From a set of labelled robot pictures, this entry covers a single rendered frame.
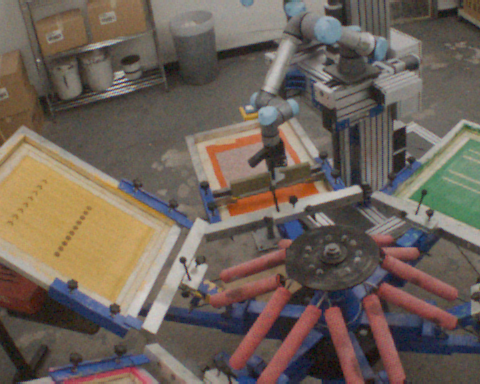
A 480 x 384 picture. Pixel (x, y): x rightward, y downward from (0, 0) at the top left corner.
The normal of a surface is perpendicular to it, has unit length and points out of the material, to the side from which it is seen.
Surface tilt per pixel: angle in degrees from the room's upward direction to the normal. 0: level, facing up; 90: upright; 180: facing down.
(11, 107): 91
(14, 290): 0
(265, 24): 90
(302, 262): 0
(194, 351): 0
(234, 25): 90
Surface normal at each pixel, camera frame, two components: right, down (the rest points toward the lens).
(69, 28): 0.37, 0.46
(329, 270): -0.11, -0.82
